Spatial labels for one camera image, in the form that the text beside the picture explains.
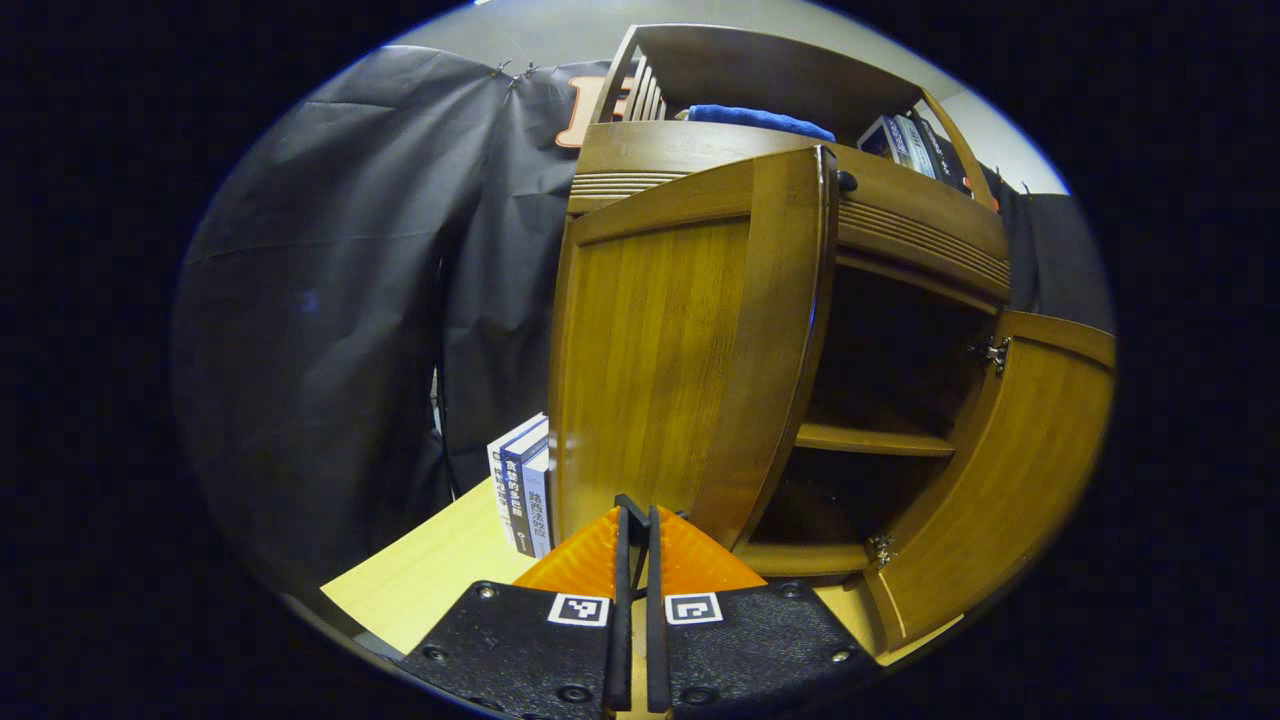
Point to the blue towel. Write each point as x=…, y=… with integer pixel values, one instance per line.
x=760, y=120

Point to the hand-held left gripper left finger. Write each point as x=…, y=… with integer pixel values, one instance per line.
x=624, y=600

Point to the grey blue book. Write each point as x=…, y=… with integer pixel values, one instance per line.
x=540, y=510

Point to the black backdrop cloth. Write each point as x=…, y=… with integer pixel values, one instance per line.
x=330, y=300

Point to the wooden cabinet door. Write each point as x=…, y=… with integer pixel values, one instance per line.
x=1010, y=480
x=660, y=350

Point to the black book with orange print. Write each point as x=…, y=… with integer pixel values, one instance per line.
x=945, y=160

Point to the round black drawer knob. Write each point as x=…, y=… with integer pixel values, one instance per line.
x=849, y=181

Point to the dark blue book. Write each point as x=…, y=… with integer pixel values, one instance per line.
x=518, y=490

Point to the pale blue spine book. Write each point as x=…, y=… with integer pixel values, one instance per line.
x=915, y=148

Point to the wooden double-door shoe cabinet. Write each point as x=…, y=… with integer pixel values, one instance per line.
x=760, y=70

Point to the metal door hinge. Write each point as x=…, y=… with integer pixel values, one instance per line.
x=992, y=355
x=881, y=550

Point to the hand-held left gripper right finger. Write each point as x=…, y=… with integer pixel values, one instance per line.
x=657, y=620

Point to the wooden drawer with grooves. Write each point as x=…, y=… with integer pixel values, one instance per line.
x=930, y=215

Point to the book with night photo cover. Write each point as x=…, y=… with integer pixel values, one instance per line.
x=882, y=140

